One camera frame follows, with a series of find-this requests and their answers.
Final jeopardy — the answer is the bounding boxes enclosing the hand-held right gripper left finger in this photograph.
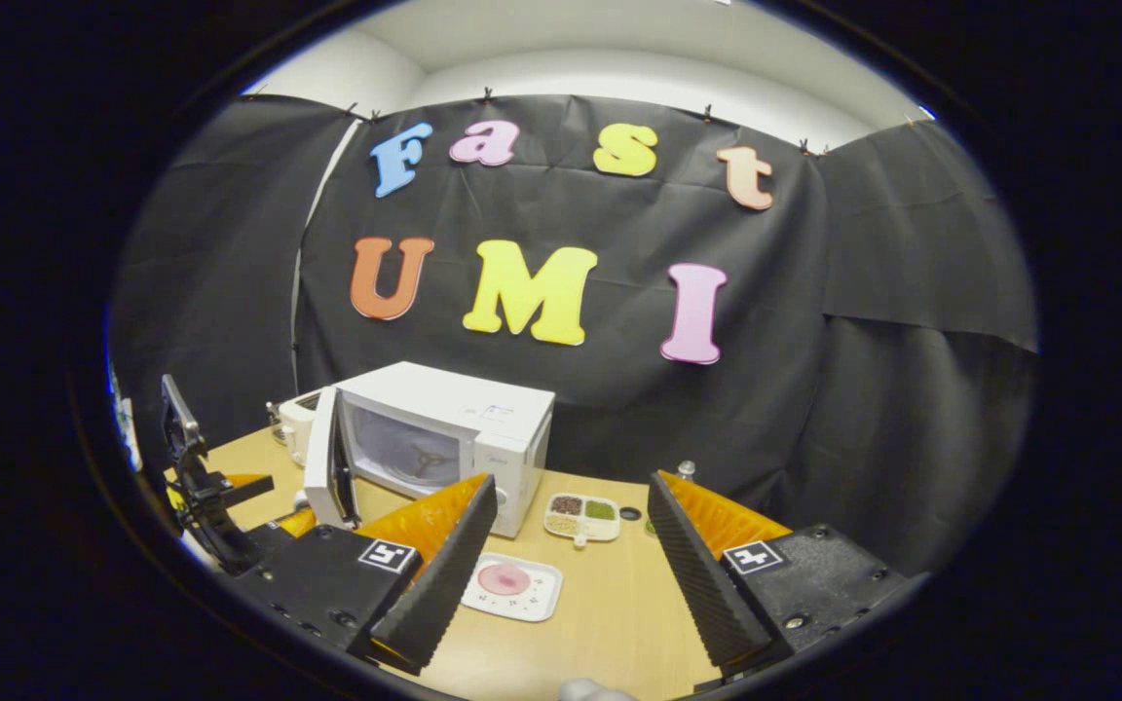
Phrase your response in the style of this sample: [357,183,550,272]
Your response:
[228,473,502,677]

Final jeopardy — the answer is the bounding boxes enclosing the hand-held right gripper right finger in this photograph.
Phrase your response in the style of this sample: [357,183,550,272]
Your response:
[645,470,913,680]

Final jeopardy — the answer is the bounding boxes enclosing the white divided dish with beans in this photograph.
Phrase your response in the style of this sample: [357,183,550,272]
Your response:
[542,493,622,549]

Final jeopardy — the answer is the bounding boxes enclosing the white plate with pink food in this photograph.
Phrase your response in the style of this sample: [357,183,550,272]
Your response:
[461,552,564,624]

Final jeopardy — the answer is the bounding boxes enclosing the white microwave oven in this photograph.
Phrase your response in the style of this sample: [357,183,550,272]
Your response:
[303,361,557,539]

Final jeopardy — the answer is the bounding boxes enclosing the black backdrop cloth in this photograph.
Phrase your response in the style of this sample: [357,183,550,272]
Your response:
[108,92,1039,575]

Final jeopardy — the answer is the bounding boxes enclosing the green label drink bottle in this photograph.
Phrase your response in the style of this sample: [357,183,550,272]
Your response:
[646,461,697,538]

